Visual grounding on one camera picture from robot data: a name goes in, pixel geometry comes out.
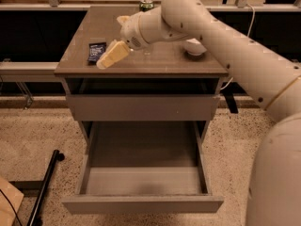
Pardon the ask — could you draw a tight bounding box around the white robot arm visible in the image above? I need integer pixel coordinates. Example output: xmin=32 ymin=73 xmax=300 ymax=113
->
xmin=97 ymin=0 xmax=301 ymax=226

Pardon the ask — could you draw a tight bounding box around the white power cable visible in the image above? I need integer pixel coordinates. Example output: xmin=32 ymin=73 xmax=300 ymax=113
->
xmin=219 ymin=4 xmax=256 ymax=91

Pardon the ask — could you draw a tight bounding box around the dark blue rxbar wrapper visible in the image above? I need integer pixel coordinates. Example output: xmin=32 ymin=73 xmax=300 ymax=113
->
xmin=87 ymin=42 xmax=106 ymax=63

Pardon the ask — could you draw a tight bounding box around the open grey bottom drawer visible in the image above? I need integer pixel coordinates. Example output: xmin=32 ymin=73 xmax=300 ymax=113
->
xmin=62 ymin=121 xmax=224 ymax=214

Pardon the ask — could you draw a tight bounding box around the green soda can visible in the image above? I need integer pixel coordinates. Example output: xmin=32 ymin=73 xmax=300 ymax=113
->
xmin=139 ymin=0 xmax=154 ymax=12

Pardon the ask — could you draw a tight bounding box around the black metal stand pole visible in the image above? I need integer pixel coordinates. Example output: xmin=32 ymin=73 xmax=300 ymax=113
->
xmin=10 ymin=150 xmax=65 ymax=226

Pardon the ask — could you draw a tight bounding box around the cardboard piece bottom left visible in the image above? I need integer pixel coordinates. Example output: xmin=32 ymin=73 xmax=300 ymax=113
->
xmin=0 ymin=176 xmax=24 ymax=226

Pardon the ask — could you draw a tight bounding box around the grey drawer cabinet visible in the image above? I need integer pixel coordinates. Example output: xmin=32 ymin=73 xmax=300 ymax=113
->
xmin=55 ymin=7 xmax=227 ymax=146

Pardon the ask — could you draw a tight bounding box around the grey middle drawer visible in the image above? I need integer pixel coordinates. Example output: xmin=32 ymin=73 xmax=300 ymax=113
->
xmin=66 ymin=95 xmax=219 ymax=121

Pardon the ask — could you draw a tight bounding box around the black cable bottom left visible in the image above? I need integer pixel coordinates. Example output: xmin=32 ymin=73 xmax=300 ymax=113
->
xmin=0 ymin=190 xmax=23 ymax=226

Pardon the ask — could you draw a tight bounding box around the white ceramic bowl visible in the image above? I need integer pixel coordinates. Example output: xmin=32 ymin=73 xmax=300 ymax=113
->
xmin=183 ymin=39 xmax=207 ymax=57

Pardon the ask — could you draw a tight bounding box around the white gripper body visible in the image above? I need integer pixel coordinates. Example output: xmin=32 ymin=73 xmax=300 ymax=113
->
xmin=120 ymin=12 xmax=149 ymax=50

